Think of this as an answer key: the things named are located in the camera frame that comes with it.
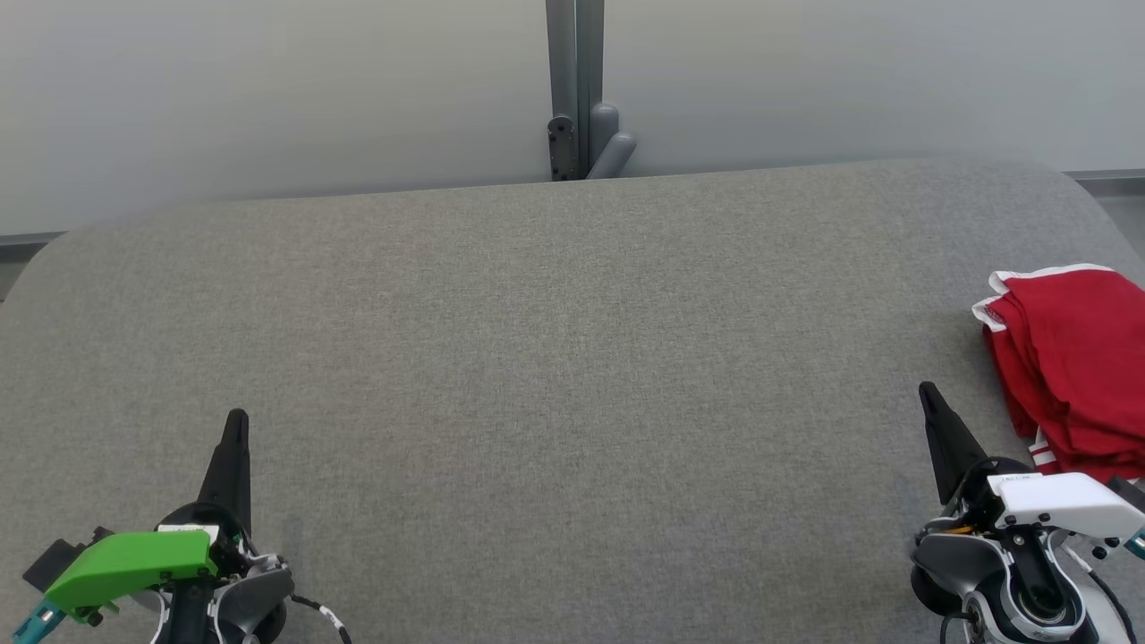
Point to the red shorts white stripe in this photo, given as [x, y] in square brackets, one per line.
[1082, 358]

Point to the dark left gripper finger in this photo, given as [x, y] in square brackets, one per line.
[231, 474]

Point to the red jersey white sleeves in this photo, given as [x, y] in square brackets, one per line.
[1051, 454]

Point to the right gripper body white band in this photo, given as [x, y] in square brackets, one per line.
[1064, 505]

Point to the grey partition base rail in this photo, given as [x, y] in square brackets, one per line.
[27, 240]
[1109, 176]

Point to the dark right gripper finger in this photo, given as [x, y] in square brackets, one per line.
[948, 443]

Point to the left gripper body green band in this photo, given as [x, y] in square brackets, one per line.
[125, 563]

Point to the grey fabric sofa cushion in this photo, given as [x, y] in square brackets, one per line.
[537, 402]

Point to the grey metal post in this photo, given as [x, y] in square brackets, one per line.
[577, 80]

